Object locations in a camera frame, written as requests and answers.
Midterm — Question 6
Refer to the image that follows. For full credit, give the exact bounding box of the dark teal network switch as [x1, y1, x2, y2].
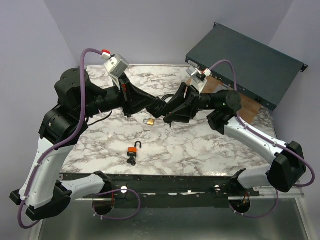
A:
[185, 23, 308, 111]

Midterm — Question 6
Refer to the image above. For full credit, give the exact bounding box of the black coiled cable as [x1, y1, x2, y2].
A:
[160, 93, 179, 104]

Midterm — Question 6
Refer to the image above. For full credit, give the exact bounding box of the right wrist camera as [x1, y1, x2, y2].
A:
[186, 66, 212, 94]

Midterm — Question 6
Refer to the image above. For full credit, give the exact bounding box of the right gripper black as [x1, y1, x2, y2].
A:
[159, 83, 217, 124]

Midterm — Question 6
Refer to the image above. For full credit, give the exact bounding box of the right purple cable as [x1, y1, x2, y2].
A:
[208, 59, 316, 188]

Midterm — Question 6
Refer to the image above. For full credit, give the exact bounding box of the brass padlock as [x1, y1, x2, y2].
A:
[143, 118, 155, 126]

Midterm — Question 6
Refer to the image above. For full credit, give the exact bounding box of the black padlock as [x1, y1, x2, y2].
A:
[146, 97, 169, 119]

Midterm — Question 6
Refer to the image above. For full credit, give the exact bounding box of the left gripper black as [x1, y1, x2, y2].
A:
[78, 72, 157, 118]

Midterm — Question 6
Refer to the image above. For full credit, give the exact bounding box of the wooden board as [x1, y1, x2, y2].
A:
[202, 76, 262, 124]

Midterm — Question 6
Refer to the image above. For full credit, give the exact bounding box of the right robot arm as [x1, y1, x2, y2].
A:
[163, 83, 307, 196]

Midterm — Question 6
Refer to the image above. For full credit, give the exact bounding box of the black mounting rail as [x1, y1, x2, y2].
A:
[59, 172, 261, 209]

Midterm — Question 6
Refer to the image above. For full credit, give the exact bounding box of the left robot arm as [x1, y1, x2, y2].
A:
[10, 67, 159, 223]

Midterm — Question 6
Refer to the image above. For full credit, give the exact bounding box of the orange padlock with keys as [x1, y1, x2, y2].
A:
[127, 141, 142, 166]

